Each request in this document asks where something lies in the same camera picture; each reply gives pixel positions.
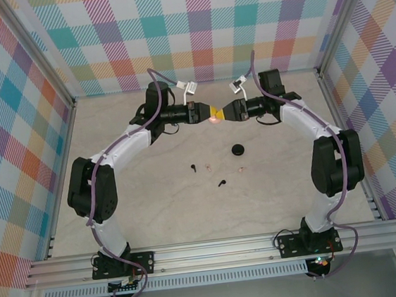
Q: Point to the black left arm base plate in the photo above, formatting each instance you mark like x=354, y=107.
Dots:
x=144, y=262

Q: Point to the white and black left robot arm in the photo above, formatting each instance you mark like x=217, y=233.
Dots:
x=120, y=146

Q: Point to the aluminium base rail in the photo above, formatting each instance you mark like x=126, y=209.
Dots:
x=212, y=253

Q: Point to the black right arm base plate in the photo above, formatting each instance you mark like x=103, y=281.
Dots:
x=288, y=247

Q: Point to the black earbud charging case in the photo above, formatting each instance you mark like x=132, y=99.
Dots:
x=238, y=149

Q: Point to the pink earbud charging case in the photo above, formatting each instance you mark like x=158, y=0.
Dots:
x=213, y=121

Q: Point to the aluminium frame post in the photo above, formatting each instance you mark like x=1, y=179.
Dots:
x=34, y=48
x=343, y=16

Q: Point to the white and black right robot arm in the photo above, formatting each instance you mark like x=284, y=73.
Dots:
x=308, y=122

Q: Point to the aluminium table side rail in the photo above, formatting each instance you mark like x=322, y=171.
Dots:
x=69, y=133
x=337, y=105

